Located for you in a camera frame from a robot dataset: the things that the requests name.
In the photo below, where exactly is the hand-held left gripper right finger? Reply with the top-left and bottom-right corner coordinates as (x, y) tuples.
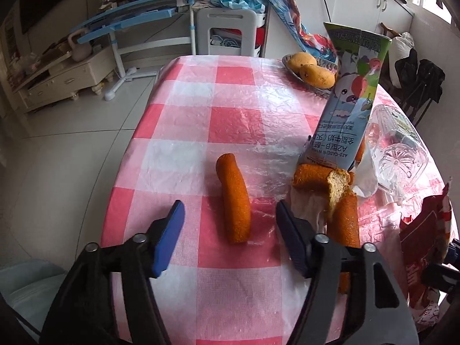
(276, 200), (421, 345)

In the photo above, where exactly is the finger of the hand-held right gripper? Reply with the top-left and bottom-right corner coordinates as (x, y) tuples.
(421, 239), (460, 295)

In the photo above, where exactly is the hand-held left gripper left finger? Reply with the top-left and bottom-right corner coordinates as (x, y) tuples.
(39, 200), (185, 345)

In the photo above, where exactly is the red snack packet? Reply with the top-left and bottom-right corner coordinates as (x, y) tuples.
(399, 183), (455, 326)

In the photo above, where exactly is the clear plastic bottle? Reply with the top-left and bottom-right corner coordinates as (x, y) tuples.
(367, 104), (430, 196)

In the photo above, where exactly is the blue green milk carton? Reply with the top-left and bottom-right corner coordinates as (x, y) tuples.
(300, 22), (392, 173)

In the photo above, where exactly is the bread stick in bag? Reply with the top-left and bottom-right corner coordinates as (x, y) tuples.
(336, 193), (361, 293)

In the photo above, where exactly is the broken bread piece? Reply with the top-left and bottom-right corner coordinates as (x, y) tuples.
(292, 163), (356, 221)

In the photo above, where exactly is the pink checked tablecloth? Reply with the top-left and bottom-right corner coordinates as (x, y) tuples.
(100, 55), (454, 345)

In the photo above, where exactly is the yellow mango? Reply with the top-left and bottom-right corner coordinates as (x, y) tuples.
(287, 52), (319, 73)
(300, 64), (336, 89)

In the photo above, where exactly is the metal fruit basket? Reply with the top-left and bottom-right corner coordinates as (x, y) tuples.
(282, 53), (340, 98)

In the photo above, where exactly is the cream television cabinet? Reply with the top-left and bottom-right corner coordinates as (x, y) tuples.
(12, 45), (117, 114)

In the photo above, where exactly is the chair with dark clothes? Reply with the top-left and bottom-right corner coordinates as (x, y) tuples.
(393, 48), (446, 123)

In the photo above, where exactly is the blue study desk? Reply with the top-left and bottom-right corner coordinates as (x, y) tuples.
(68, 0), (211, 101)

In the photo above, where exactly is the white sack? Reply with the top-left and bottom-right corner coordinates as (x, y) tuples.
(390, 32), (415, 65)

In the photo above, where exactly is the white plastic stool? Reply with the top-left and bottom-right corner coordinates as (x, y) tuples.
(196, 7), (268, 58)

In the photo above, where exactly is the colourful printed bag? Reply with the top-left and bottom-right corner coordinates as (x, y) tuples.
(264, 0), (338, 62)

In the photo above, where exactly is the black television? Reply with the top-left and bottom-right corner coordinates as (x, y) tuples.
(18, 0), (89, 35)

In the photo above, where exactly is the white wall cabinet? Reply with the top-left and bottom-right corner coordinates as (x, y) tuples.
(323, 0), (414, 44)

